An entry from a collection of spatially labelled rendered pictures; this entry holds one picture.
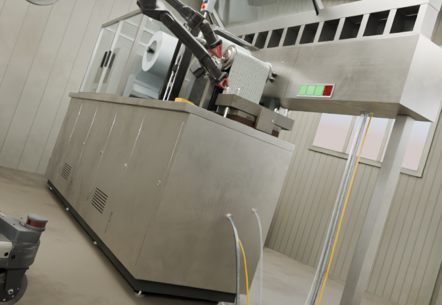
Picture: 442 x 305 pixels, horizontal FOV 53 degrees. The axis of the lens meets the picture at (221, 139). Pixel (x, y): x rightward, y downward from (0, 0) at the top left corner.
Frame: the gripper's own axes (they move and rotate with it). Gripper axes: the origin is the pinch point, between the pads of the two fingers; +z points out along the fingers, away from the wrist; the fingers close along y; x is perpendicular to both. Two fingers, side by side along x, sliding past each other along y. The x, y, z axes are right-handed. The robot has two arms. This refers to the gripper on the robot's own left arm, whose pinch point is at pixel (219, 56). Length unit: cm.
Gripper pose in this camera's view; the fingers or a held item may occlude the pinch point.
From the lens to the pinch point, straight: 241.2
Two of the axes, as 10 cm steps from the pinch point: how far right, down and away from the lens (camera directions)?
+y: 5.3, 1.7, -8.3
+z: 4.2, 8.0, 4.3
